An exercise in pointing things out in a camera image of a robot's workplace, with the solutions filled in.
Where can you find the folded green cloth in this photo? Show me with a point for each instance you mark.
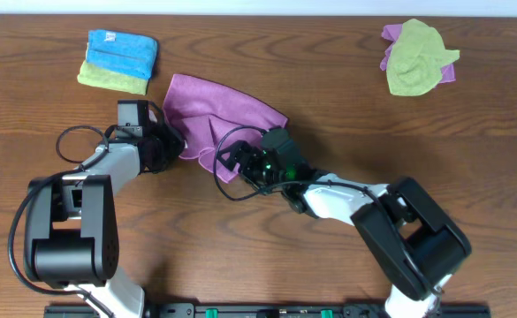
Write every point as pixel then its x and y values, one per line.
pixel 94 76

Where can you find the crumpled green cloth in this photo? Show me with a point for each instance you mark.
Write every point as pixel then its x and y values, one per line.
pixel 417 58

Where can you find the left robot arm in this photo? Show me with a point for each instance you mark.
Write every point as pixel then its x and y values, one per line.
pixel 71 241

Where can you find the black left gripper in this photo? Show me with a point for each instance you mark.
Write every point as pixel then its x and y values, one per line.
pixel 170 144

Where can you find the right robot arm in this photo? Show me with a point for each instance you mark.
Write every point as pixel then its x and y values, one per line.
pixel 416 244

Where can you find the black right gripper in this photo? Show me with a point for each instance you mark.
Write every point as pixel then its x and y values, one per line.
pixel 239 149

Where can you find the folded blue cloth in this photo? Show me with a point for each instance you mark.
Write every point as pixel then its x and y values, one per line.
pixel 129 54

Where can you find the purple microfibre cloth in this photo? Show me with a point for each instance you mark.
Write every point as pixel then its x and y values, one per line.
pixel 208 114

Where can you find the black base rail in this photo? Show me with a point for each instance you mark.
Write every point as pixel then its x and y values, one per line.
pixel 188 310

